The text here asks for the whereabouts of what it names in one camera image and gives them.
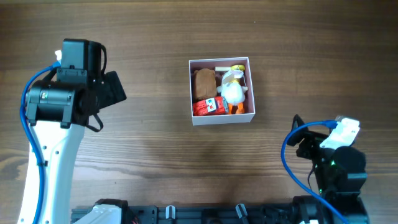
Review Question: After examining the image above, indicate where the white plush duck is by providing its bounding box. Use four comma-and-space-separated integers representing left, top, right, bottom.
217, 79, 248, 114

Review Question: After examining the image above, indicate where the yellow rattle drum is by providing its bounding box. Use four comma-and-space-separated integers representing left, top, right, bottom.
215, 65, 246, 72

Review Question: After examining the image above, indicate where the white rattle drum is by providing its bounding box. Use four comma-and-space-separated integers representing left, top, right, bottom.
218, 70, 248, 92

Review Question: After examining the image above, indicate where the brown plush toy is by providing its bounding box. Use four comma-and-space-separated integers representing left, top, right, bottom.
193, 68, 218, 101

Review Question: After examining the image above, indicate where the left blue cable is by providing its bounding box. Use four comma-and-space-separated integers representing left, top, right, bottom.
19, 61, 62, 224

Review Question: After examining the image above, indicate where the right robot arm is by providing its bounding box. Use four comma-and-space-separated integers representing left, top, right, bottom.
280, 115, 369, 223

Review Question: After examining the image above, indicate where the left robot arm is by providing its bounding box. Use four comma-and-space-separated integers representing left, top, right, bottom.
18, 39, 127, 223

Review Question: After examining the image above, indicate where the blue cable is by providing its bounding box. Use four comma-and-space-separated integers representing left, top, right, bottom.
280, 119, 351, 224
19, 61, 62, 224

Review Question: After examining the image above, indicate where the red toy fire truck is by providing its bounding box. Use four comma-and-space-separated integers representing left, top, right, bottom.
193, 96, 229, 116

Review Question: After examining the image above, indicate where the pink cardboard box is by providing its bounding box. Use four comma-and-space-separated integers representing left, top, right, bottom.
189, 57, 256, 126

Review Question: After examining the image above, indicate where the right blue cable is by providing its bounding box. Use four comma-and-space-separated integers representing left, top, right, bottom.
280, 119, 351, 224

